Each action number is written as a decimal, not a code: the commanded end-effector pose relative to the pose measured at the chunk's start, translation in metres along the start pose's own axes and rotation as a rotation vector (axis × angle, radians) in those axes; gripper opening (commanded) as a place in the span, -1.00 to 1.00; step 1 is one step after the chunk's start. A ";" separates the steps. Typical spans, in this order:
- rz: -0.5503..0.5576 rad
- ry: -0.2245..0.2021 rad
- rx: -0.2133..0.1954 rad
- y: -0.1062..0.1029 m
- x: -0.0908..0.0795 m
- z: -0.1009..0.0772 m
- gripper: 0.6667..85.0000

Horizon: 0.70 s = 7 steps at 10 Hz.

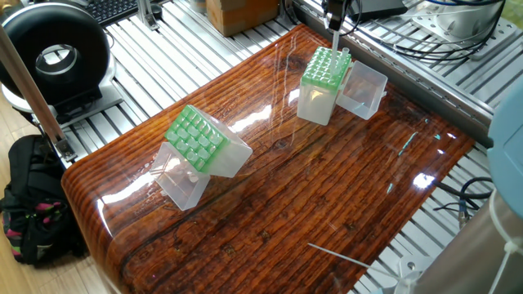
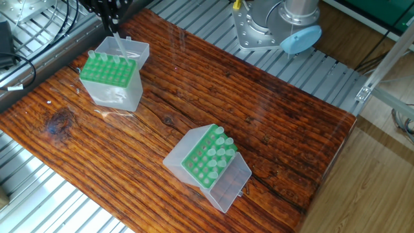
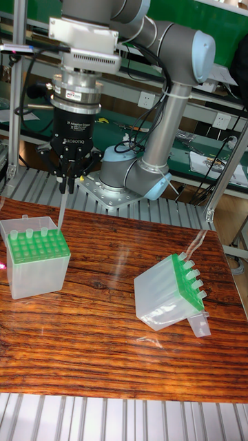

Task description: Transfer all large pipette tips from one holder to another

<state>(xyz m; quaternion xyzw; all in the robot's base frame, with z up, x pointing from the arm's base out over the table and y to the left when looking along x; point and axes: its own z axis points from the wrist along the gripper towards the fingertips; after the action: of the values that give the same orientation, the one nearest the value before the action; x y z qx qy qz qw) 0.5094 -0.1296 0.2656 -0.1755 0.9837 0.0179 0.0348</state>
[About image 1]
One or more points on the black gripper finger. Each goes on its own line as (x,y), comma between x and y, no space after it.
(341,10)
(328,10)

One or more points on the silver metal bracket post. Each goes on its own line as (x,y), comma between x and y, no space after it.
(150,12)

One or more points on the cardboard box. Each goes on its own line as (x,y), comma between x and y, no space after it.
(245,16)

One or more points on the brown wooden pole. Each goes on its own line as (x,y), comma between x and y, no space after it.
(33,98)

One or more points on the clear pipette box green rack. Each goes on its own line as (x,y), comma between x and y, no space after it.
(200,147)
(323,82)

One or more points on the black keyboard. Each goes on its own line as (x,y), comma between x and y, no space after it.
(110,10)

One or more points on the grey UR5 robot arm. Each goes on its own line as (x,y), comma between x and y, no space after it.
(511,163)

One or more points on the thin white plastic strip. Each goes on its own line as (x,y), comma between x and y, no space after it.
(337,253)

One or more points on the black backpack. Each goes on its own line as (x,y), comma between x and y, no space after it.
(37,204)

